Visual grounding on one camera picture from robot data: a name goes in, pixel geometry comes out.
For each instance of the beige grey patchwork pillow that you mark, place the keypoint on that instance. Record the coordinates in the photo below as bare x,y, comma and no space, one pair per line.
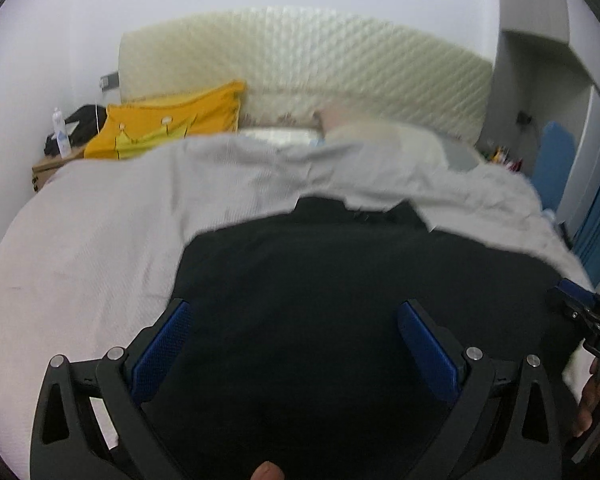
417,142

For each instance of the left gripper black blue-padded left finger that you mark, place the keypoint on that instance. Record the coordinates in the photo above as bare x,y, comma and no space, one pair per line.
89,422

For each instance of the black coat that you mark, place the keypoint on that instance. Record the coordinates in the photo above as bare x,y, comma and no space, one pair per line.
295,357

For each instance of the wall socket panel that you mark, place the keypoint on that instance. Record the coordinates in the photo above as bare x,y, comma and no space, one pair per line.
109,82

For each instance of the person's left hand thumb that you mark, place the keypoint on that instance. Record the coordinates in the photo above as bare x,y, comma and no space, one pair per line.
268,471

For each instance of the cream quilted headboard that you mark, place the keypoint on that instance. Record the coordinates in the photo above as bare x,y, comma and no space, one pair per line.
296,60

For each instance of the grey duvet on bed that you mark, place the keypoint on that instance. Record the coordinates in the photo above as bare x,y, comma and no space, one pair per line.
91,259

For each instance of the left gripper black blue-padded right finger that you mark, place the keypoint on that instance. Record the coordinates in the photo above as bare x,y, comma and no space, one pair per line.
501,421

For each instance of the wooden nightstand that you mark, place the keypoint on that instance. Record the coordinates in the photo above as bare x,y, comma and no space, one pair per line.
43,170

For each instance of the yellow crown pillow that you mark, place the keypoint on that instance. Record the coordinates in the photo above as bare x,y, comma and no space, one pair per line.
134,128

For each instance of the white spray bottle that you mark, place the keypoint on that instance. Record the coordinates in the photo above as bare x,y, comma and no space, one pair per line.
60,133

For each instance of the grey white wardrobe cabinet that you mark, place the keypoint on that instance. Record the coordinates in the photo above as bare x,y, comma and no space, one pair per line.
547,69

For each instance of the black bag on nightstand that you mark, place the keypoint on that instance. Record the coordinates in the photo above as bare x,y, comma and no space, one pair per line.
82,125

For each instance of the patterned bed sheet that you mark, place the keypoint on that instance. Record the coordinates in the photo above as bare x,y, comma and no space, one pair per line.
283,136

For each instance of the person's right hand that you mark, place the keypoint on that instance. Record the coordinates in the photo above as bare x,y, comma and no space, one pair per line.
589,400

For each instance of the small items on side table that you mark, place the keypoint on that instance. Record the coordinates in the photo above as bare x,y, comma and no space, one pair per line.
500,156

